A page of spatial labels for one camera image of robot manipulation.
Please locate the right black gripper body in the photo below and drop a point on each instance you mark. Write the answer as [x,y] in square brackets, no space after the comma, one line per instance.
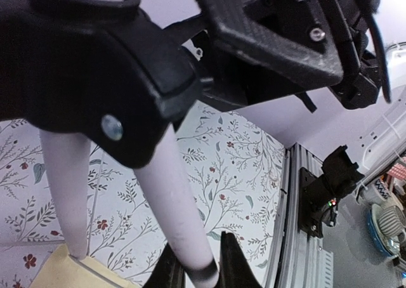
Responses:
[361,52]

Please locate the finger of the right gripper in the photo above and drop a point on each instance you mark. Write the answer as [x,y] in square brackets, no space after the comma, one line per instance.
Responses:
[233,83]
[238,35]

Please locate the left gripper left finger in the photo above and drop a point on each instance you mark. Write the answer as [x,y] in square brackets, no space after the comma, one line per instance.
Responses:
[168,272]

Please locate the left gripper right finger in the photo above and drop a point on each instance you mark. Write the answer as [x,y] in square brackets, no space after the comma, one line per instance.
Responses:
[234,270]

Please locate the yellow sheet music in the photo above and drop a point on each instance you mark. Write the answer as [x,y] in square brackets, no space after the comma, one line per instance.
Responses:
[61,270]

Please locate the silver tripod music stand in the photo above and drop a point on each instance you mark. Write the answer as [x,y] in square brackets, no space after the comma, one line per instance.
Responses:
[100,71]

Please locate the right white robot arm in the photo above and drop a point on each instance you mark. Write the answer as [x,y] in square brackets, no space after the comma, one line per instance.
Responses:
[371,134]

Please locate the front aluminium rail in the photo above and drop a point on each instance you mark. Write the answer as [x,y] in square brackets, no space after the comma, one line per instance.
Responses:
[296,258]

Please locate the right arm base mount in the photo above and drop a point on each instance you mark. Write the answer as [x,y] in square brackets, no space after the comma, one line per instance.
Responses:
[320,195]

